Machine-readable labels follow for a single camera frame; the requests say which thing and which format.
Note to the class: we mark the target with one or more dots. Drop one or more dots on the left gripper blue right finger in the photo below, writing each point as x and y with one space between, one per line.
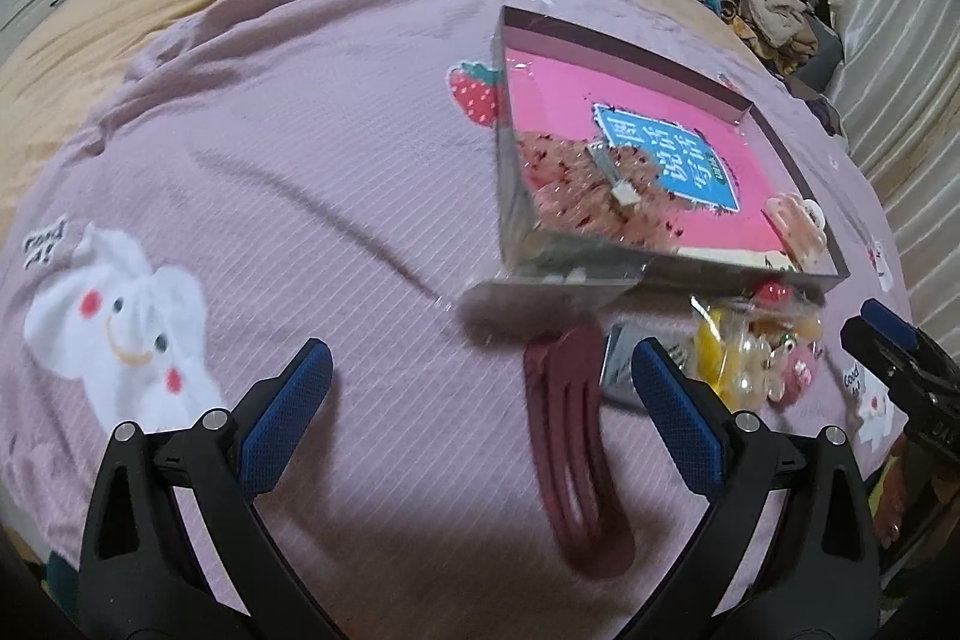
692 440

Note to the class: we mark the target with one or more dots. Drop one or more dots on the shallow mauve cardboard box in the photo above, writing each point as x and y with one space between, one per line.
531 251

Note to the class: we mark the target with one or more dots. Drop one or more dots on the pile of folded clothes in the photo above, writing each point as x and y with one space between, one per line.
792 38

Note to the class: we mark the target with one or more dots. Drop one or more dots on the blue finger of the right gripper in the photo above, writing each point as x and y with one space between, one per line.
889 325

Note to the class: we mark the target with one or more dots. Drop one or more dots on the maroon snap hair clip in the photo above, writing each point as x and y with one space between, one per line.
562 373

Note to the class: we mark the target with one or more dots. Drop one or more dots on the gold spiral earrings bag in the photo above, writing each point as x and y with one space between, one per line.
621 371

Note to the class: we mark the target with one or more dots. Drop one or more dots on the lilac cartoon print quilt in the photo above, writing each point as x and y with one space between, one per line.
299 169

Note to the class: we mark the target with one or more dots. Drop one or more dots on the striped cream curtain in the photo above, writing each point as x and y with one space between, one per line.
897 93

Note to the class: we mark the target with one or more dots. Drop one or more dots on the pink fuzzy hair clip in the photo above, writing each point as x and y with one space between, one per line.
795 367

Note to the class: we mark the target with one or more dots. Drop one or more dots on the yellow hoop earrings bag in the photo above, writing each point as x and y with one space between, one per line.
775 311

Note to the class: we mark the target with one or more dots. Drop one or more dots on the pink book blue label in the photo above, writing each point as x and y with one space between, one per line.
718 163

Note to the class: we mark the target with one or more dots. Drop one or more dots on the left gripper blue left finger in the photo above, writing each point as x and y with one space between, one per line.
276 412

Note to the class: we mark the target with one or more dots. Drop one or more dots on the pearl flower hair clip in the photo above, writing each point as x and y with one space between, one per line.
746 374

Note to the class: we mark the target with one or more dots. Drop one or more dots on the person's right hand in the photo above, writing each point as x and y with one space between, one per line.
904 496

